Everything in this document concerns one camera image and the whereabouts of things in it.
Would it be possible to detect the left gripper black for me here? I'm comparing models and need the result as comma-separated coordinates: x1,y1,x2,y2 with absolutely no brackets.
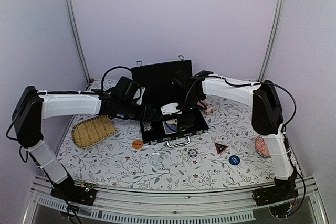
118,99,155,122

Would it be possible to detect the red playing card deck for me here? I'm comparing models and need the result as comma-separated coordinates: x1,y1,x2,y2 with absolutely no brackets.
197,99,216,115

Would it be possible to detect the black poker set case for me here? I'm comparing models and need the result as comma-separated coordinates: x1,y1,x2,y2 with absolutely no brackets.
131,60,209,144

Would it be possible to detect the blue playing card deck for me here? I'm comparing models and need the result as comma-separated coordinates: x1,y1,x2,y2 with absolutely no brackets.
162,119,179,135

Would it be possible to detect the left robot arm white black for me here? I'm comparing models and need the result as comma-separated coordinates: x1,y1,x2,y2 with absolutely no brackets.
8,77,153,200

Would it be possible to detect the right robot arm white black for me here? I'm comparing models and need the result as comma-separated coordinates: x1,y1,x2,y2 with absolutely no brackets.
172,71,297,201

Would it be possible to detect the blue orange poker chip row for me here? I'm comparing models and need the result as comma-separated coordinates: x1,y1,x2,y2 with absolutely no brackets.
142,122,153,132

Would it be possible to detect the orange round dealer button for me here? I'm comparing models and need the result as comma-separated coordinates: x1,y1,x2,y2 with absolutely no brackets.
132,140,143,150

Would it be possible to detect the woven bamboo tray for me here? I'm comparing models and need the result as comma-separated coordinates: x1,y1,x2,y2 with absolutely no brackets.
71,115,116,149

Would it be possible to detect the black triangular all-in button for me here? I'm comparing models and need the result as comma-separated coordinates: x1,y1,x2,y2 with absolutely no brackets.
215,143,228,155

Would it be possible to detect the clear plastic round lid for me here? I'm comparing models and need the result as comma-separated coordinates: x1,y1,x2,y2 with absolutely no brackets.
149,152,163,166

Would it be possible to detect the floral table cloth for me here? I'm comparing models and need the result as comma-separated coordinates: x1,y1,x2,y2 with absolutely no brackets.
57,95,275,190

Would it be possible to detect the blue round dealer button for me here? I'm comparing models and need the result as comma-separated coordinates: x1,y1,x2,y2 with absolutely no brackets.
228,155,240,166

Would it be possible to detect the red patterned bowl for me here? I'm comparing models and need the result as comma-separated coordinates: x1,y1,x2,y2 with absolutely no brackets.
255,136,270,158

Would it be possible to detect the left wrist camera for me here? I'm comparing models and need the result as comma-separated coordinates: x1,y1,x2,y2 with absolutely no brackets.
136,87,145,105

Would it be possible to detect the front aluminium rail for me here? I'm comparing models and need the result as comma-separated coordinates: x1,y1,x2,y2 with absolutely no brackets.
23,176,331,223

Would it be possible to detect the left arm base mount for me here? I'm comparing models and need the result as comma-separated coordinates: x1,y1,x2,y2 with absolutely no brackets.
50,181,97,206

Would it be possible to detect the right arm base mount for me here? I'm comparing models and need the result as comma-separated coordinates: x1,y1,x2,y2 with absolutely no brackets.
252,179,299,219

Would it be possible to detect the left aluminium frame post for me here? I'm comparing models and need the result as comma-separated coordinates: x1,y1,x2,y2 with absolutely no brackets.
64,0,91,84

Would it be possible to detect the aluminium frame post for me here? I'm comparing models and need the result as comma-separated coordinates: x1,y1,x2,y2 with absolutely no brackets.
258,0,285,81
64,0,91,84

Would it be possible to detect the right aluminium frame post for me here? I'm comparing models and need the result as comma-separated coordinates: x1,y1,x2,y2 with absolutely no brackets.
258,0,285,81

